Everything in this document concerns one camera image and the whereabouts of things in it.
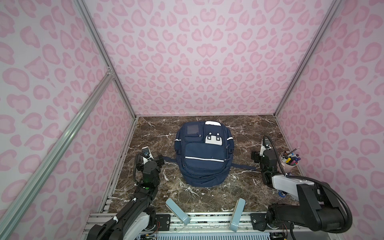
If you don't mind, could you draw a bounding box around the teal stand block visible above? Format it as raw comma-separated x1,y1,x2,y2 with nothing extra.
229,198,246,232
166,198,191,226

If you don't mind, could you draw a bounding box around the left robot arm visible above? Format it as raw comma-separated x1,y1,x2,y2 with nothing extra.
87,155,165,240

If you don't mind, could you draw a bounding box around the navy blue student backpack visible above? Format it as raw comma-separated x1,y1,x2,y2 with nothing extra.
163,121,257,188

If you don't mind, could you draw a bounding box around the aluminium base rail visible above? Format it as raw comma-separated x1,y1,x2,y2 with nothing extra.
80,209,343,240

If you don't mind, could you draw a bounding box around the right teal stand block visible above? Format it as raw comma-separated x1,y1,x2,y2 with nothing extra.
229,198,246,232

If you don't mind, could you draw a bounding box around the pink pen holder cup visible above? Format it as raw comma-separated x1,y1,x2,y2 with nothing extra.
279,147,301,173

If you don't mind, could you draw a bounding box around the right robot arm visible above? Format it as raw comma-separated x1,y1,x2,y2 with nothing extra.
252,135,353,234

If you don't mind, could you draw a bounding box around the left teal stand block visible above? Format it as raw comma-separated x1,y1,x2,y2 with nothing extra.
166,198,191,226

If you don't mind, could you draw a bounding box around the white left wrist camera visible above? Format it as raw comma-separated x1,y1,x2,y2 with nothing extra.
142,147,154,165

